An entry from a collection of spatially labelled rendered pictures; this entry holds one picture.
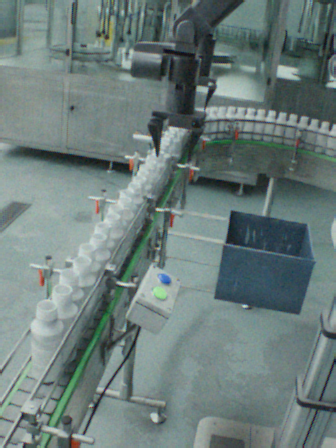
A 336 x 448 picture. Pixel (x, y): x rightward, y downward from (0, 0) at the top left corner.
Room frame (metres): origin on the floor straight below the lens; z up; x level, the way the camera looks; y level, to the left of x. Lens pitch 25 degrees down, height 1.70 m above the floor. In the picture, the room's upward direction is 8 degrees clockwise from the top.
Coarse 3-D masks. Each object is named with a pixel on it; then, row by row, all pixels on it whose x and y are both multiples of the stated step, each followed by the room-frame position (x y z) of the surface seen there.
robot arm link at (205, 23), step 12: (204, 0) 0.95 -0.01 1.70; (216, 0) 0.95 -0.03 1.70; (228, 0) 0.95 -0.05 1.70; (240, 0) 0.96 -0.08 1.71; (192, 12) 0.95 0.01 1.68; (204, 12) 0.95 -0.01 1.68; (216, 12) 0.94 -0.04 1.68; (228, 12) 0.96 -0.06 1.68; (204, 24) 0.94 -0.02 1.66; (216, 24) 0.96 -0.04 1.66; (204, 36) 0.94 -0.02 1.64
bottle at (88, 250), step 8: (80, 248) 0.97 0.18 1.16; (88, 248) 0.99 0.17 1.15; (80, 256) 0.96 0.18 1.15; (88, 256) 0.96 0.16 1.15; (96, 256) 0.98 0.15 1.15; (96, 264) 0.97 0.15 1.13; (96, 272) 0.96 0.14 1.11; (96, 280) 0.96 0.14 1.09; (96, 296) 0.97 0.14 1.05; (96, 304) 0.97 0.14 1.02
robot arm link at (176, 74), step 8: (168, 56) 0.99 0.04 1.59; (176, 56) 0.96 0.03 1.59; (184, 56) 0.96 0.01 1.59; (192, 56) 0.97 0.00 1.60; (176, 64) 0.95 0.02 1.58; (184, 64) 0.95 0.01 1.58; (192, 64) 0.95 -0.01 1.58; (176, 72) 0.95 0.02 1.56; (184, 72) 0.95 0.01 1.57; (192, 72) 0.95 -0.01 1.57; (168, 80) 0.97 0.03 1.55; (176, 80) 0.95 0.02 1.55; (184, 80) 0.95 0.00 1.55; (192, 80) 0.96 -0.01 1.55
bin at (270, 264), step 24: (216, 216) 1.78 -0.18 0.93; (240, 216) 1.81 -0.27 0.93; (264, 216) 1.80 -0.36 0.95; (216, 240) 1.57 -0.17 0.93; (240, 240) 1.81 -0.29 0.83; (264, 240) 1.80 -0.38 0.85; (288, 240) 1.79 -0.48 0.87; (240, 264) 1.51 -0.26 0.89; (264, 264) 1.50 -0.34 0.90; (288, 264) 1.49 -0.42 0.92; (312, 264) 1.48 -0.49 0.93; (192, 288) 1.57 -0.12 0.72; (216, 288) 1.51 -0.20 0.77; (240, 288) 1.50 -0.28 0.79; (264, 288) 1.49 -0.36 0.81; (288, 288) 1.48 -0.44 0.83; (288, 312) 1.48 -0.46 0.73
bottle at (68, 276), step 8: (64, 272) 0.87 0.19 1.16; (72, 272) 0.87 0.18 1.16; (64, 280) 0.84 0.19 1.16; (72, 280) 0.84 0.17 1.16; (72, 288) 0.84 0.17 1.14; (80, 288) 0.87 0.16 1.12; (80, 296) 0.85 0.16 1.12; (80, 304) 0.85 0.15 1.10; (80, 320) 0.85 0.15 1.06; (80, 328) 0.85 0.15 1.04
